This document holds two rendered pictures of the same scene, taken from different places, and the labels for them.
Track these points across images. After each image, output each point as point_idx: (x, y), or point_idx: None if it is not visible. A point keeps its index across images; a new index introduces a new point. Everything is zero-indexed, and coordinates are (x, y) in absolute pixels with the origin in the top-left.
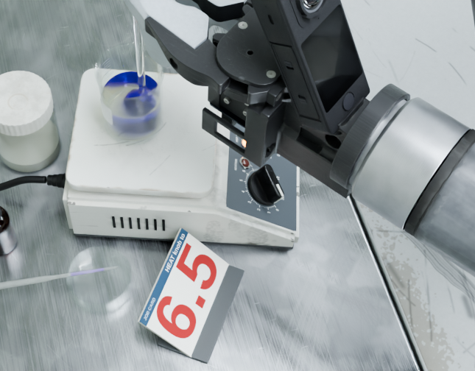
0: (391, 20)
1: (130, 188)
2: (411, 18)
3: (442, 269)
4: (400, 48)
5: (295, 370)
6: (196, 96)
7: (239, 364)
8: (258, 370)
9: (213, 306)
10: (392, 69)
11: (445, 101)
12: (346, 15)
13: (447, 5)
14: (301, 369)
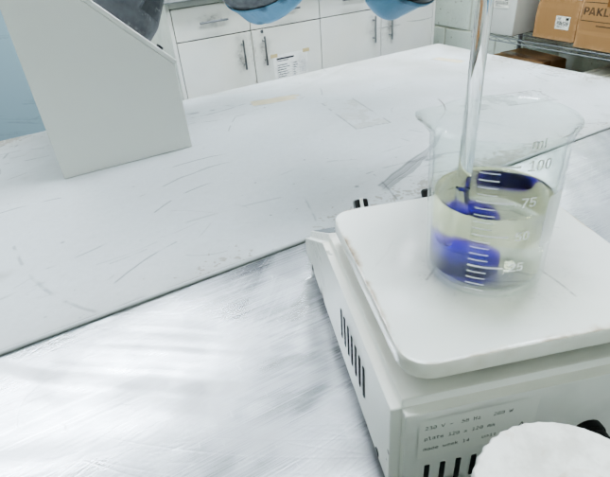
0: (127, 228)
1: (601, 238)
2: (125, 218)
3: (409, 169)
4: (167, 219)
5: (579, 214)
6: (382, 220)
7: None
8: (606, 233)
9: None
10: (198, 219)
11: (233, 188)
12: (116, 257)
13: (108, 203)
14: (573, 212)
